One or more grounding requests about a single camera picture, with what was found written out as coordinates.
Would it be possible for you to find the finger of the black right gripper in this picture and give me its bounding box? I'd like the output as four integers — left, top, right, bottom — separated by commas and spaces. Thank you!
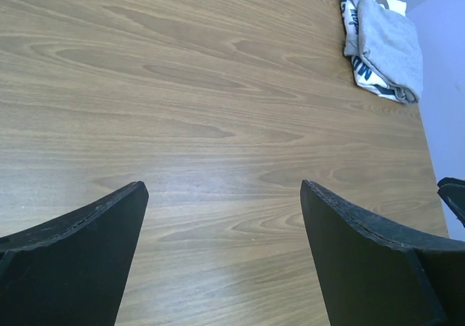
437, 177, 465, 225

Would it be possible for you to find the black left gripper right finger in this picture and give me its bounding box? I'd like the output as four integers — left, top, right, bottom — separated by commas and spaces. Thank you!
300, 180, 464, 325

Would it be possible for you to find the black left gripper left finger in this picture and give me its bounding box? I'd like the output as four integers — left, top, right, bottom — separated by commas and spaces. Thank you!
1, 182, 149, 325

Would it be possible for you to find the folded white printed tank top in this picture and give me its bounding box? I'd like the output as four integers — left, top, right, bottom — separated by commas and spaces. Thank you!
340, 0, 398, 102

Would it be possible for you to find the folded grey tank top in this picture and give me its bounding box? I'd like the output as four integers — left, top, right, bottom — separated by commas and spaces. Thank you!
350, 0, 423, 104

